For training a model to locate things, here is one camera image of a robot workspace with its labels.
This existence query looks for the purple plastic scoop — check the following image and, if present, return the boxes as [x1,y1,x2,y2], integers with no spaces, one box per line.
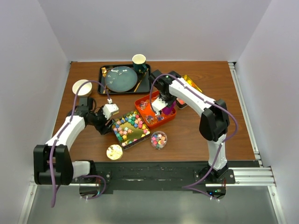
[162,102,176,115]

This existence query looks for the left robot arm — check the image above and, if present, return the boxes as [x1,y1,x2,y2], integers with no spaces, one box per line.
[33,97,119,185]

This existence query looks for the gold chopsticks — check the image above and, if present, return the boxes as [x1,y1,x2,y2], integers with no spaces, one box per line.
[134,71,148,93]

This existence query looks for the purple cable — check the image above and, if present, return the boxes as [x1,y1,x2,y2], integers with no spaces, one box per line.
[149,74,239,196]
[50,80,112,208]

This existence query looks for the blue-grey ceramic plate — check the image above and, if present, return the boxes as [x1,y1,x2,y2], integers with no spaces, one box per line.
[105,66,138,92]

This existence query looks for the gold fork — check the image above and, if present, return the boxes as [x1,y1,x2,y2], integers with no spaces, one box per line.
[101,67,107,94]

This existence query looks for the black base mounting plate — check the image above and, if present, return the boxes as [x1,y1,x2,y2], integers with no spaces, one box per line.
[69,161,260,196]

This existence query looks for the clear plastic jar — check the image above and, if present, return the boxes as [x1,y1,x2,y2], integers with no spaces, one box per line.
[150,131,168,150]

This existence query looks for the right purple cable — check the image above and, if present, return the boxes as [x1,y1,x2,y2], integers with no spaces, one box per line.
[149,74,239,196]

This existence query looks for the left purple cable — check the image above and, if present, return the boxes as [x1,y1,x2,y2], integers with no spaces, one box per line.
[50,80,112,208]

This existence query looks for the white ceramic bowl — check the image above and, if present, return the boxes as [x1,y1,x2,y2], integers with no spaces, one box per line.
[72,79,93,97]

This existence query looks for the gold round jar lid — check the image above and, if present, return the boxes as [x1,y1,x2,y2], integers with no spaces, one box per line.
[106,144,123,161]

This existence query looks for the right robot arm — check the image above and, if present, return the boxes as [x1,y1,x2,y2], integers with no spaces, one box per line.
[149,70,230,188]

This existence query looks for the star candy tin box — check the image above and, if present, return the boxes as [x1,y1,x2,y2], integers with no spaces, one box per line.
[112,110,150,150]

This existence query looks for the orange lollipop box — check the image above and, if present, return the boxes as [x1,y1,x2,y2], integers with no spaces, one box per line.
[135,95,176,129]

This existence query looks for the dark green mug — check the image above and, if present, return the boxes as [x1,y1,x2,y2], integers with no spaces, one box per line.
[132,54,148,74]

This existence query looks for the gold tin of gummies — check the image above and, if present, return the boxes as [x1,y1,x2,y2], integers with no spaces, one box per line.
[176,75,203,109]

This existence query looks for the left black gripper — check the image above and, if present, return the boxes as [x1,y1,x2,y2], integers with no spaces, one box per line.
[88,106,114,135]

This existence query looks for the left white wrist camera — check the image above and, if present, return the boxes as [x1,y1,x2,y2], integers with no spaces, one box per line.
[102,104,119,120]

